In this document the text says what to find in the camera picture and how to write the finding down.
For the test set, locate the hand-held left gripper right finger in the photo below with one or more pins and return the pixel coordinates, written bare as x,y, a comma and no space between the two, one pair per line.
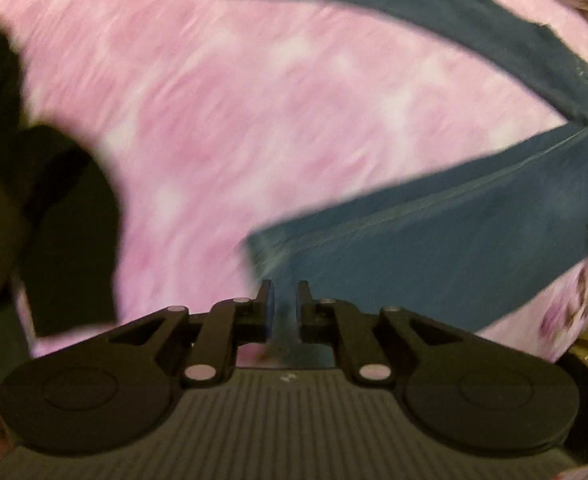
306,320

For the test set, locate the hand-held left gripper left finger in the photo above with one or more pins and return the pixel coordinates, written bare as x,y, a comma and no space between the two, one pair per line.
269,310

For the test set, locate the blue pants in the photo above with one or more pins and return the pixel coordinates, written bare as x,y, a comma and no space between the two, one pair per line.
423,250

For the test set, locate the pink patterned blanket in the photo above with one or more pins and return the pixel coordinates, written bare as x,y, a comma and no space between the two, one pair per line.
224,135

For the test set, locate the dark cloth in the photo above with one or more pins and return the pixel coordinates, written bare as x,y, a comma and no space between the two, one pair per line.
64,235

